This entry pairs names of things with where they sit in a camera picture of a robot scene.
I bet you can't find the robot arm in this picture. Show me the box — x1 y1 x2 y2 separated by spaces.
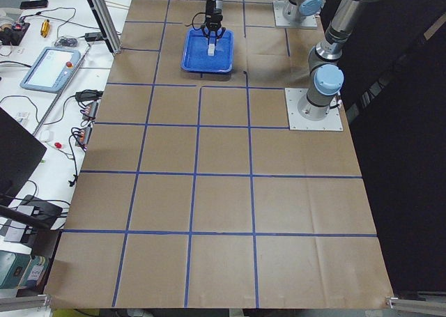
298 0 379 121
199 0 323 47

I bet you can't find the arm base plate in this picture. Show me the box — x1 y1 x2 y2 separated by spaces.
272 1 320 29
285 88 344 132

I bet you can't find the gold metal cylinder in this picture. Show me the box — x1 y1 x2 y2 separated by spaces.
40 20 50 38

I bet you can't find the blue plastic tray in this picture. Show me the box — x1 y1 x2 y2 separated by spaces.
181 29 234 74

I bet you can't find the aluminium frame post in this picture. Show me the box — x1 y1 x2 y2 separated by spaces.
86 0 122 55

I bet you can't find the black smartphone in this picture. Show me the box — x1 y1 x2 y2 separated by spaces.
20 0 49 10

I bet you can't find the black power adapter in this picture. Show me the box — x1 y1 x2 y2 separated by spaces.
84 32 103 42

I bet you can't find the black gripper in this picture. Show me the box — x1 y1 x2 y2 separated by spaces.
201 13 226 45

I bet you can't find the teach pendant tablet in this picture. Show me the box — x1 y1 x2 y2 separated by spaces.
20 47 81 93

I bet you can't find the brown paper mat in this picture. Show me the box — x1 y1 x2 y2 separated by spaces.
45 0 392 309

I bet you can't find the black monitor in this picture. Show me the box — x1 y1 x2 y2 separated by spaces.
0 109 47 206

